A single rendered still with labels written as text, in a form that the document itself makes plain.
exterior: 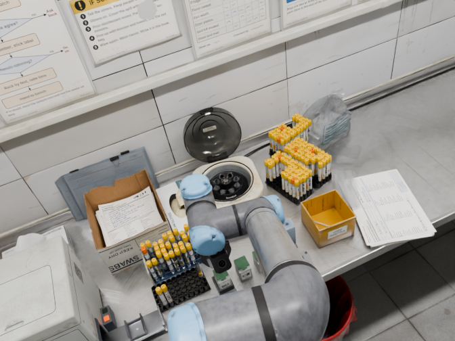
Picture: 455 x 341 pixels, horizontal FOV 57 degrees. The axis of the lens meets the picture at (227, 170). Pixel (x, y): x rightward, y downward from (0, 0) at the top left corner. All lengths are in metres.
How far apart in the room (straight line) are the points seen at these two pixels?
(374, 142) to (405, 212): 0.38
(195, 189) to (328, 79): 0.99
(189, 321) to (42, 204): 1.18
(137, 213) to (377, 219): 0.84
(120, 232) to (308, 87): 0.94
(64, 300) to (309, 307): 0.71
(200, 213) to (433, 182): 0.98
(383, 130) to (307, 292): 1.31
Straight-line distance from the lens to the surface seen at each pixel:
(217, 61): 1.47
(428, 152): 1.78
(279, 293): 0.59
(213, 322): 0.58
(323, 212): 1.51
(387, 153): 1.75
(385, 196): 1.57
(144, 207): 1.57
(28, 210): 1.71
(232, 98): 1.62
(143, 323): 1.31
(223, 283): 1.31
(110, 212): 1.61
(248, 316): 0.58
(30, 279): 1.23
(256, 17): 1.51
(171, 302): 1.36
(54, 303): 1.15
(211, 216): 0.94
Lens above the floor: 2.06
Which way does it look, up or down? 44 degrees down
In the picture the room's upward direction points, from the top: 12 degrees counter-clockwise
